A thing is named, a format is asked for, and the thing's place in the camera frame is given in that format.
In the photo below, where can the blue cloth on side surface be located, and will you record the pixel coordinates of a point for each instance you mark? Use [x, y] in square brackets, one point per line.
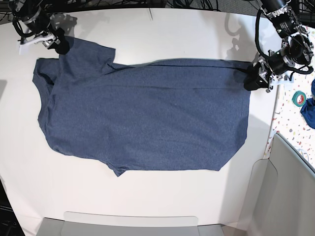
[308, 109]

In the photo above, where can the green tape roll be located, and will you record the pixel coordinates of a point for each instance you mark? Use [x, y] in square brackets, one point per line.
[299, 98]

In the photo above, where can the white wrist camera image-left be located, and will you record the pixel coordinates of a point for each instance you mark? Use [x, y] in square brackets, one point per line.
[23, 48]

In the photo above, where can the grey chair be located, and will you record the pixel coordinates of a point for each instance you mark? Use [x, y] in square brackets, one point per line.
[285, 203]
[83, 224]

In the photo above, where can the terrazzo patterned side surface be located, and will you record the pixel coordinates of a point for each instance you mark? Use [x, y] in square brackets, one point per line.
[287, 119]

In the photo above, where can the grey chair right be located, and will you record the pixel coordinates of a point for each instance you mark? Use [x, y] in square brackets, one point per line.
[285, 203]

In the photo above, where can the grey chair bottom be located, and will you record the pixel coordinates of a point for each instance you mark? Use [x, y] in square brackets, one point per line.
[83, 224]

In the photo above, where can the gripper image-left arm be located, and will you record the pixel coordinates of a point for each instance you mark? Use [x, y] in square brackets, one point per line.
[54, 39]

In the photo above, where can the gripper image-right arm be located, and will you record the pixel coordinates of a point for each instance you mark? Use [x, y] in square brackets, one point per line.
[268, 73]

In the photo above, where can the dark blue t-shirt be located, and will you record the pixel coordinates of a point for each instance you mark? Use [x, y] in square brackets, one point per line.
[169, 115]

